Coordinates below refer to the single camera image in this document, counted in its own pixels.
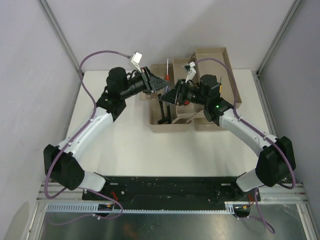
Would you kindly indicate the yellow black handled tool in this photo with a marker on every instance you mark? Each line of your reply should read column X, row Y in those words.
column 220, row 85

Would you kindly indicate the translucent brown plastic toolbox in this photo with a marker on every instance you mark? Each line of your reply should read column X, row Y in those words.
column 214, row 61

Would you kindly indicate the left aluminium frame post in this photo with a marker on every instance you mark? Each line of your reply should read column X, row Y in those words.
column 55, row 26

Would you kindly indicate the aluminium frame post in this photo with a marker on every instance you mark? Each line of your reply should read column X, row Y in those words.
column 284, row 27
column 55, row 26

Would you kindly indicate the white slotted cable duct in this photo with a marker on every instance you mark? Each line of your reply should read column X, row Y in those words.
column 103, row 208

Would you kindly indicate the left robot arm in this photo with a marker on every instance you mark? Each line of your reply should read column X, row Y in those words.
column 61, row 162

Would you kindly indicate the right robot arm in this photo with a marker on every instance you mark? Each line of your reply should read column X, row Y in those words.
column 276, row 158

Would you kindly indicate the aluminium front rail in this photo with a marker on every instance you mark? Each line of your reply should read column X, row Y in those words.
column 269, row 195

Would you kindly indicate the black T-handle wrench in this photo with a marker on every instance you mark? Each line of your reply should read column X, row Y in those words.
column 164, row 118

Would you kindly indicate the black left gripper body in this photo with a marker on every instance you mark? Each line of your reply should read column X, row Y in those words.
column 135, row 85

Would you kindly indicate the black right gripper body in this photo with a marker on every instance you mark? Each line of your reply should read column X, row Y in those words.
column 191, row 94

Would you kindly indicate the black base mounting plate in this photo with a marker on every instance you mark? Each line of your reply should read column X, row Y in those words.
column 173, row 191

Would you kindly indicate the right aluminium frame post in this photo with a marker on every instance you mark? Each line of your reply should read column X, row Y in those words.
column 284, row 27

